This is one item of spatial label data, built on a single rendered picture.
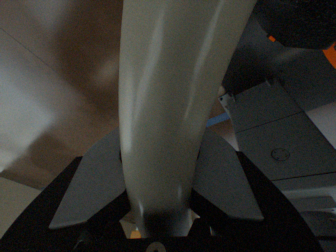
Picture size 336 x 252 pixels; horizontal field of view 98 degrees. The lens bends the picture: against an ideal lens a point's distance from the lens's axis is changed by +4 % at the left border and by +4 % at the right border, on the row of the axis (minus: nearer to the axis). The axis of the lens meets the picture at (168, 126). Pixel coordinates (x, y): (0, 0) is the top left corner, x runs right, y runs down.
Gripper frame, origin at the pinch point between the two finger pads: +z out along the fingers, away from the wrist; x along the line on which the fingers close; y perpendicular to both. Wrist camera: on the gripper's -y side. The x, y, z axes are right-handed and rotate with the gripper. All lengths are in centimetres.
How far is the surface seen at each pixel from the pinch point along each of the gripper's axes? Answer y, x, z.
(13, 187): 328, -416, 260
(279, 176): 52, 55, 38
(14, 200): 352, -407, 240
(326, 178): 45, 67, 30
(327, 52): 2, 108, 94
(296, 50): 1, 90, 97
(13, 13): -25, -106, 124
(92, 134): 101, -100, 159
